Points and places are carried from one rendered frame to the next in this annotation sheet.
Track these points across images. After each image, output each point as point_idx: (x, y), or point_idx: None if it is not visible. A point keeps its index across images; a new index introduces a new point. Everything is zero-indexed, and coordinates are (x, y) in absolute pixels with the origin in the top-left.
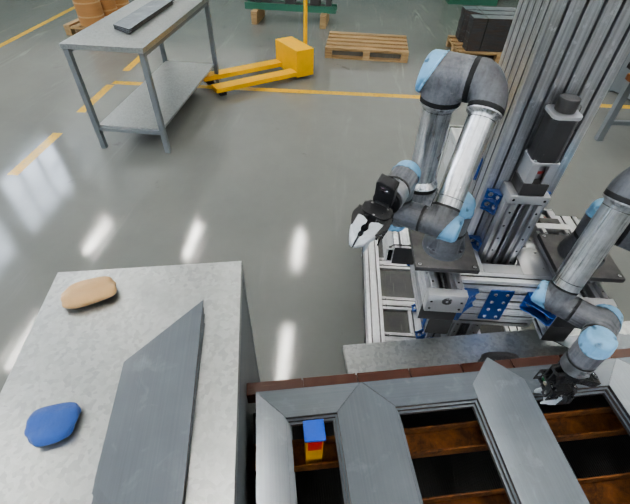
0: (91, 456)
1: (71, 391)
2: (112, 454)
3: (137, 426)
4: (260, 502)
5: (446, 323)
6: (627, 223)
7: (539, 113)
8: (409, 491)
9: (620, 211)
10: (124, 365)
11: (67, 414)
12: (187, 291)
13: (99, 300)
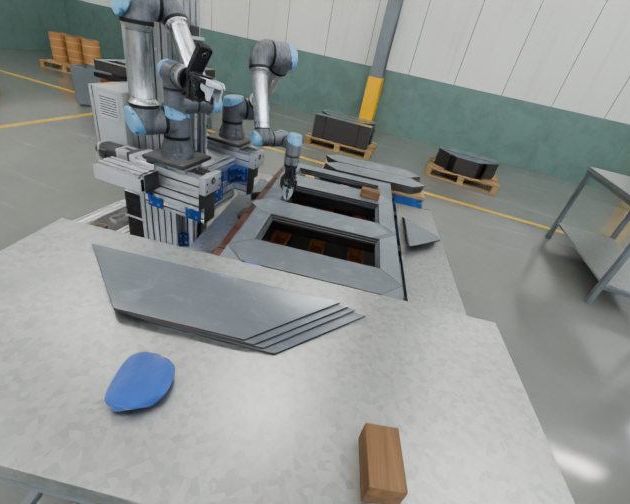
0: (209, 350)
1: (101, 368)
2: (224, 325)
3: (207, 306)
4: None
5: (212, 206)
6: (267, 79)
7: None
8: (305, 253)
9: (263, 73)
10: (119, 307)
11: (146, 357)
12: (54, 257)
13: None
